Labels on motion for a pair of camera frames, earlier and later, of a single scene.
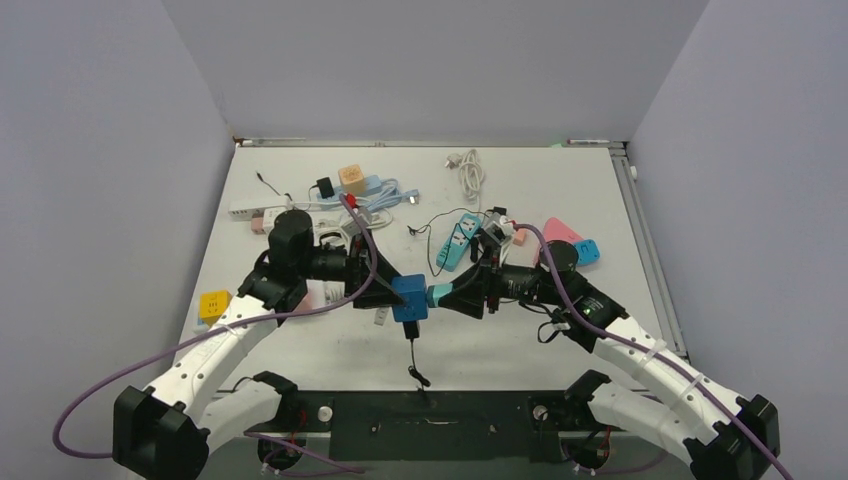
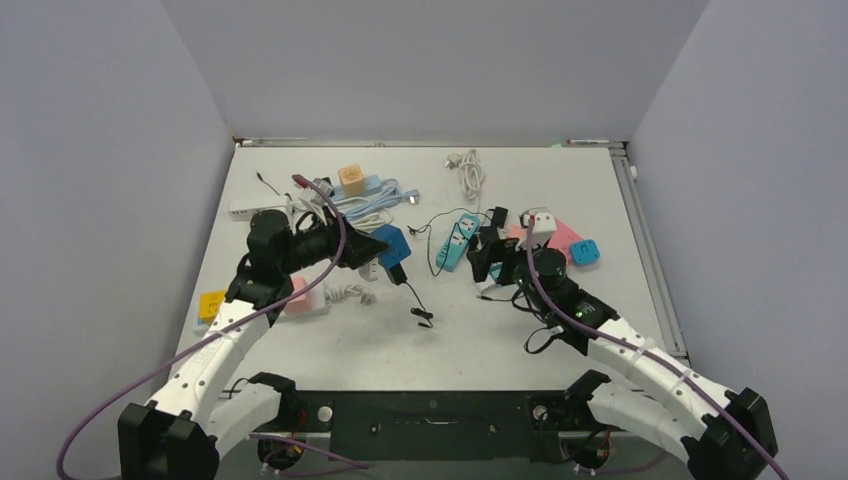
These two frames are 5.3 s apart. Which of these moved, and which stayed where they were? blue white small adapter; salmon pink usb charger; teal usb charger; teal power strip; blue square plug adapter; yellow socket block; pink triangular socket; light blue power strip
Moved: blue white small adapter; teal usb charger
Stayed: light blue power strip; pink triangular socket; teal power strip; salmon pink usb charger; blue square plug adapter; yellow socket block
